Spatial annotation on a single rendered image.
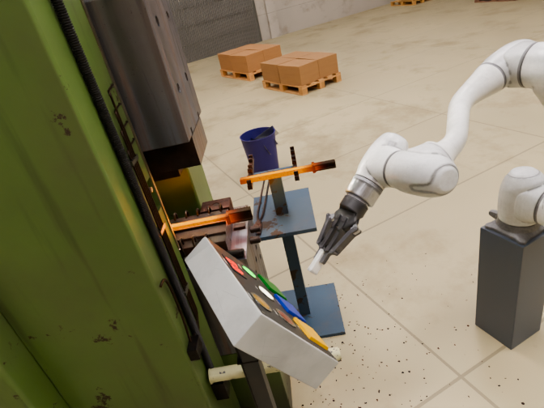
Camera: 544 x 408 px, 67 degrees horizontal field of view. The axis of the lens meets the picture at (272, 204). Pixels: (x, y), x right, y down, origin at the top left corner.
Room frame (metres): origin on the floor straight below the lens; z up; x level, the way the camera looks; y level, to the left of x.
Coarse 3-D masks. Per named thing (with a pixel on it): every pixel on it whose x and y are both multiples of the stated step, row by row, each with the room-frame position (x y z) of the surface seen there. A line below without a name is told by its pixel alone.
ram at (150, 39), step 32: (96, 0) 1.15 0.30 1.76; (128, 0) 1.14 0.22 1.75; (160, 0) 1.33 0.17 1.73; (96, 32) 1.15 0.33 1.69; (128, 32) 1.14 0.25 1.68; (160, 32) 1.21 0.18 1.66; (128, 64) 1.15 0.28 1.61; (160, 64) 1.14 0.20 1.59; (128, 96) 1.15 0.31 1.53; (160, 96) 1.14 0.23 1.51; (192, 96) 1.36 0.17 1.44; (160, 128) 1.14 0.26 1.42; (192, 128) 1.22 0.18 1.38
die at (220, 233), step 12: (192, 216) 1.39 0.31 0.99; (204, 216) 1.37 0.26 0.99; (180, 228) 1.31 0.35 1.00; (192, 228) 1.30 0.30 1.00; (204, 228) 1.28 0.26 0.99; (216, 228) 1.26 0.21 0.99; (228, 228) 1.30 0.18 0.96; (216, 240) 1.20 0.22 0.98; (228, 240) 1.24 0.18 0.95; (180, 252) 1.20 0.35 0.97
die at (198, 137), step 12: (204, 132) 1.38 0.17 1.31; (180, 144) 1.19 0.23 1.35; (192, 144) 1.19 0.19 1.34; (204, 144) 1.32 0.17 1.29; (156, 156) 1.20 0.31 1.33; (168, 156) 1.20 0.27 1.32; (180, 156) 1.19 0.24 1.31; (192, 156) 1.19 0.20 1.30; (156, 168) 1.20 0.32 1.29; (168, 168) 1.20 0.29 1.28; (180, 168) 1.19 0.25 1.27
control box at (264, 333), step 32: (192, 256) 0.85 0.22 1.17; (224, 256) 0.81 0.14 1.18; (224, 288) 0.68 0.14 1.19; (256, 288) 0.73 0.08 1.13; (224, 320) 0.61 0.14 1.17; (256, 320) 0.56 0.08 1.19; (256, 352) 0.56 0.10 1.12; (288, 352) 0.58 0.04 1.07; (320, 352) 0.60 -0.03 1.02; (320, 384) 0.60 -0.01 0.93
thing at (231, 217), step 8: (240, 208) 1.32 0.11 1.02; (248, 208) 1.30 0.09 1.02; (216, 216) 1.32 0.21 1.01; (224, 216) 1.31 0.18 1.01; (232, 216) 1.30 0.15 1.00; (240, 216) 1.30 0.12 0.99; (248, 216) 1.30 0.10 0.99; (176, 224) 1.33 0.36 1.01; (184, 224) 1.32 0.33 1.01; (192, 224) 1.31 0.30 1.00; (200, 224) 1.31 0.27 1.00
